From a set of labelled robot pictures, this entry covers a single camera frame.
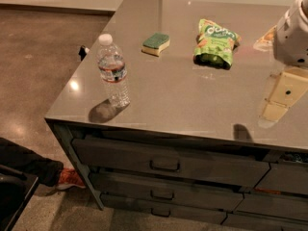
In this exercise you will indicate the small black white object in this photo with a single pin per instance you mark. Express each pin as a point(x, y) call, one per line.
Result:
point(83, 52)

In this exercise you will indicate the green yellow sponge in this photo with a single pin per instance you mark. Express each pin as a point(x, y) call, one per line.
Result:
point(155, 44)

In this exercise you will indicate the right bottom grey drawer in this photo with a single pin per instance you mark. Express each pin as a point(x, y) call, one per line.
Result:
point(264, 224)

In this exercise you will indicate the green rice chip bag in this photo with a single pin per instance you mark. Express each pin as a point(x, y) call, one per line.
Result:
point(215, 45)

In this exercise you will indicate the grey drawer cabinet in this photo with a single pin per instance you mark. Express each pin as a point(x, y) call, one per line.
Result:
point(190, 143)

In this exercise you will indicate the orange sneaker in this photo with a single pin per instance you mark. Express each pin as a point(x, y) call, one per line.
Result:
point(69, 178)

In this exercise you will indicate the clear plastic water bottle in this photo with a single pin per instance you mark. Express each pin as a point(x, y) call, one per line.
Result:
point(112, 67)

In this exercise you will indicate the grey drawer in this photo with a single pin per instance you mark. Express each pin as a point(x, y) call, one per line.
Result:
point(288, 178)
point(161, 190)
point(170, 161)
point(264, 224)
point(163, 210)
point(279, 206)

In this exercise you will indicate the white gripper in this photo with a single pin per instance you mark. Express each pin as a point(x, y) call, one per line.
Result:
point(293, 41)

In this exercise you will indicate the black chair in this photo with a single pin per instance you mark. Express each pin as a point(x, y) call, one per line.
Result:
point(16, 190)

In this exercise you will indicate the right middle grey drawer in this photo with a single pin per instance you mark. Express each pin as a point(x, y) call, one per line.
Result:
point(279, 206)

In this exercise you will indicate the top grey drawer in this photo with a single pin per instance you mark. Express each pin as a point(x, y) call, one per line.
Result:
point(170, 161)

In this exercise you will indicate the right upper grey drawer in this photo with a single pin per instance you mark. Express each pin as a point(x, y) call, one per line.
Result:
point(288, 178)

